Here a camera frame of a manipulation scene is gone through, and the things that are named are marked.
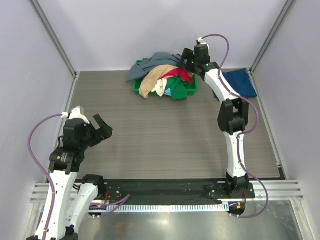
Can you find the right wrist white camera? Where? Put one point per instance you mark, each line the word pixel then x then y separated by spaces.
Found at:
pixel 200 41

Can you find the folded dark blue t shirt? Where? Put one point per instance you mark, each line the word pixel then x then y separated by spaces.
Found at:
pixel 240 81

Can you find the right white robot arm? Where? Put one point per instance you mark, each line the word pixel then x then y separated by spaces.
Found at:
pixel 232 118

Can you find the grey-blue t shirt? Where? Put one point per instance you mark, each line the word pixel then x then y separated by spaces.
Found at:
pixel 142 68

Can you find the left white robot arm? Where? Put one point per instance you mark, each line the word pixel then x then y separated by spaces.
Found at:
pixel 61 219

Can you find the beige t shirt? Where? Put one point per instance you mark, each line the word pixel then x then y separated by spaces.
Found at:
pixel 149 82

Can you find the green t shirt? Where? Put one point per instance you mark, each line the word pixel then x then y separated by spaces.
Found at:
pixel 178 89

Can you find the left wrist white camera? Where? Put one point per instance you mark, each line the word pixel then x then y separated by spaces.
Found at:
pixel 78 113

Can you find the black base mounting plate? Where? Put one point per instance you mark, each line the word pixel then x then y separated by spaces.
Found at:
pixel 172 192

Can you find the wrist white camera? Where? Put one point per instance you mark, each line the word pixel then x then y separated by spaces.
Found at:
pixel 78 113
pixel 200 41

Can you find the red t shirt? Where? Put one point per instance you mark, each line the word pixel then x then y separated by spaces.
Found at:
pixel 182 73

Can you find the white t shirt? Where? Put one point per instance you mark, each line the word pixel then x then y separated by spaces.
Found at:
pixel 160 87

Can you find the light blue t shirt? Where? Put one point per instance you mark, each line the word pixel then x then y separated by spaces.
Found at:
pixel 168 92

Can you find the aluminium frame rail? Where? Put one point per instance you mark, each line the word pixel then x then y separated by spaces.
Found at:
pixel 278 190

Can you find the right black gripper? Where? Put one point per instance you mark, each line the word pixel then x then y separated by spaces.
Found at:
pixel 187 54

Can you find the white slotted cable duct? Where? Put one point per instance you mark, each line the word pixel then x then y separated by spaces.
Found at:
pixel 223 207

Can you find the green plastic bin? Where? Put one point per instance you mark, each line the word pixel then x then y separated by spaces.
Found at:
pixel 190 87

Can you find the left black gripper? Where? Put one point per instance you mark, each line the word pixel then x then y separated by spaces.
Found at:
pixel 105 131

